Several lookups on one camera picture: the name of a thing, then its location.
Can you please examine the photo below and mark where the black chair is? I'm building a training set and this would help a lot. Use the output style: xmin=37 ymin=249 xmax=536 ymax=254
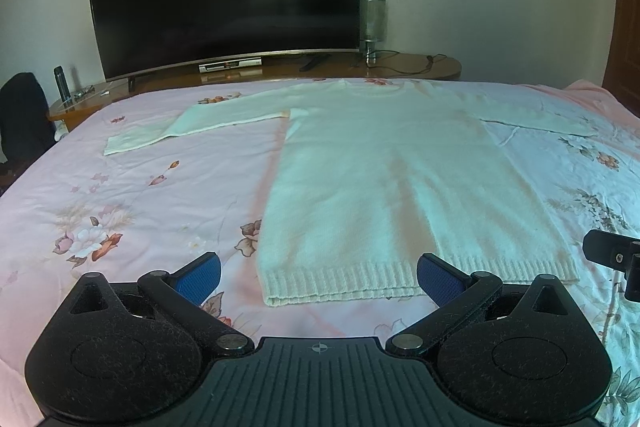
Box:
xmin=0 ymin=72 xmax=55 ymax=162

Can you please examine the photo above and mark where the white knit sweater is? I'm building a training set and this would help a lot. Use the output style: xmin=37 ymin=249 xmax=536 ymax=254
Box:
xmin=105 ymin=80 xmax=592 ymax=307

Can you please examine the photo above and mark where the wooden tv cabinet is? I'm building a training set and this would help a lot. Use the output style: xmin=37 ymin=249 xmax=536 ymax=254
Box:
xmin=48 ymin=51 xmax=462 ymax=130

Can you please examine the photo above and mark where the pink floral bed sheet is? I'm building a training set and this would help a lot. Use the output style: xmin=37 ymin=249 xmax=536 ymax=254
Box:
xmin=1 ymin=81 xmax=639 ymax=426

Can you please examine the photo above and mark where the brown wooden door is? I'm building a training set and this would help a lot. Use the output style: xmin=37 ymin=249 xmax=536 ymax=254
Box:
xmin=603 ymin=0 xmax=639 ymax=113

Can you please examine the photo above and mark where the black lamp cable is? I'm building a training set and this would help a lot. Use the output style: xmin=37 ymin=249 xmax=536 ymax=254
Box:
xmin=349 ymin=48 xmax=452 ymax=76

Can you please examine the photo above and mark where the silver set-top box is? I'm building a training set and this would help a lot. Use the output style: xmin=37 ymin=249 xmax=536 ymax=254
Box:
xmin=198 ymin=56 xmax=262 ymax=74

